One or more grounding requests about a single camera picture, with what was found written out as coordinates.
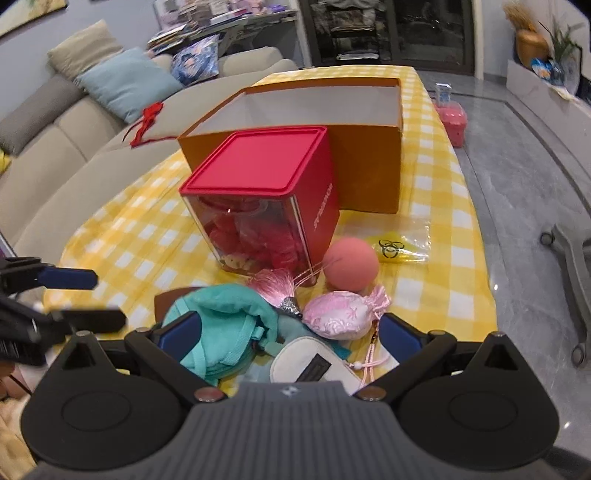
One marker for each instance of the green potted plant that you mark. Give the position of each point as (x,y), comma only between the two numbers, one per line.
(561,41)

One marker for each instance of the pile of pink trinkets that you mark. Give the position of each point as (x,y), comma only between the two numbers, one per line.
(207,9)

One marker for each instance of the teal fabric pouch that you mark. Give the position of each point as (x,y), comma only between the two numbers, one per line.
(221,314)

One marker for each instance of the pink silk pouch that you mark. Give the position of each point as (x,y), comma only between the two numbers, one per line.
(337,316)

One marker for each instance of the white eye mask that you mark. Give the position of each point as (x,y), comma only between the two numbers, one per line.
(295,360)

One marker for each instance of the yellow plastic bag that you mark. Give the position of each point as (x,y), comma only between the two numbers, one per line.
(406,244)

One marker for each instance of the printed blue pillow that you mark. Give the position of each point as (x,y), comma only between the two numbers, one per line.
(196,60)

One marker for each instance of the white blue carton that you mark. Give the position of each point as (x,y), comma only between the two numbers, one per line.
(444,92)

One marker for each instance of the beige cushion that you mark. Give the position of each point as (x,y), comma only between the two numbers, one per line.
(83,48)

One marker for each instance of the light blue cushion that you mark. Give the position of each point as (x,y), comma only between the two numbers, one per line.
(129,83)

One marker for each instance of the blue snack packets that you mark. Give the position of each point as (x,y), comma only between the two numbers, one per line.
(545,69)

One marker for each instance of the grey cushion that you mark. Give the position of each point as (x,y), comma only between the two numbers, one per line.
(32,115)

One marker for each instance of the red ribbon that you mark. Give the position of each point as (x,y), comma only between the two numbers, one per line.
(147,122)

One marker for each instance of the yellow checked tablecloth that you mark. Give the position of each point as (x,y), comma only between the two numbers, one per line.
(120,230)

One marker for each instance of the black shelf cart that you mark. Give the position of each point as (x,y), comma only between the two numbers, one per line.
(348,32)

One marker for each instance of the white television cabinet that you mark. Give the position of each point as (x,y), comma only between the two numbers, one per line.
(572,97)

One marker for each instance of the red lidded clear container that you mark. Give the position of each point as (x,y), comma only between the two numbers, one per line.
(258,161)

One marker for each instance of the pink tassel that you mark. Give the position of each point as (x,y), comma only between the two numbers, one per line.
(274,288)

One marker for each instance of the gold vase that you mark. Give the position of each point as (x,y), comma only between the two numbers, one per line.
(531,48)

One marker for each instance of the orange cardboard box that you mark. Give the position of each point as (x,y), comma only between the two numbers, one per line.
(364,170)

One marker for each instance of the framed wall picture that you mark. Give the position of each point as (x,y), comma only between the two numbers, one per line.
(23,16)

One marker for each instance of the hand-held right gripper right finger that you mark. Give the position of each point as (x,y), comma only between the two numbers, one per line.
(399,334)

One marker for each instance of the dried flower bunch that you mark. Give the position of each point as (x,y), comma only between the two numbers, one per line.
(515,14)

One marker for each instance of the brown leather piece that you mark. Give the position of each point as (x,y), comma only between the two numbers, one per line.
(173,300)

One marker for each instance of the glass sliding door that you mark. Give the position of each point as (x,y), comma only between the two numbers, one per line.
(429,32)

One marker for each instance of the beige sofa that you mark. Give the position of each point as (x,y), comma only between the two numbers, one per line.
(60,194)

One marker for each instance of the coral sponge ball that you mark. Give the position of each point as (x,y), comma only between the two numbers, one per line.
(351,265)

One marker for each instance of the grey chair base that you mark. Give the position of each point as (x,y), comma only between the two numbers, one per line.
(575,277)

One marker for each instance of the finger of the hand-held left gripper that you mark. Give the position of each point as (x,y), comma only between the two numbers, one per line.
(92,321)
(69,279)

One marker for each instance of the cluttered grey desk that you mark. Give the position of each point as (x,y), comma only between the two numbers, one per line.
(240,27)

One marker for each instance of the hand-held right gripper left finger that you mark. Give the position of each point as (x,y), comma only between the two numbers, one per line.
(182,334)

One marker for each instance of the pink plastic basket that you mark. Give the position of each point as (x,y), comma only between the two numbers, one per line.
(452,124)

